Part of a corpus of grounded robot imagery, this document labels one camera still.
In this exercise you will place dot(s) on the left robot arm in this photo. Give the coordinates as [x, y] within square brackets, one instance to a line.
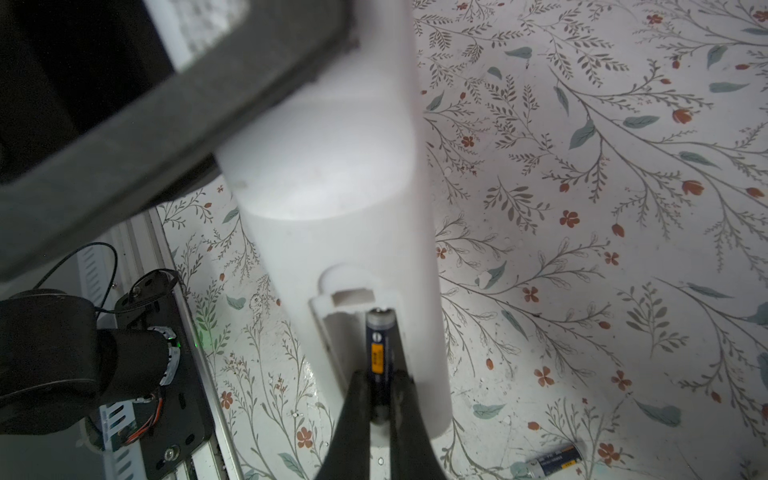
[56, 367]

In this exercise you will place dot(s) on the white remote control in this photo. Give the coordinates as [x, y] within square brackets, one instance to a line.
[333, 187]

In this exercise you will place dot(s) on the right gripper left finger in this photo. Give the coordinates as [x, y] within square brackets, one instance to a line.
[348, 457]

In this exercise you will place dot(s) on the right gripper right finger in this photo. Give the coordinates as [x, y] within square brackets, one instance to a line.
[411, 453]

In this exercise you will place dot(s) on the black AAA battery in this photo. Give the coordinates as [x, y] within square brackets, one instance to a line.
[551, 463]
[379, 326]

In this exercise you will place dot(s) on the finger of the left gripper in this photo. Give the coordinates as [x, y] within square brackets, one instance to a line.
[111, 107]

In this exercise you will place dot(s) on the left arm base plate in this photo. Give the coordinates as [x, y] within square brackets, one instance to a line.
[173, 418]

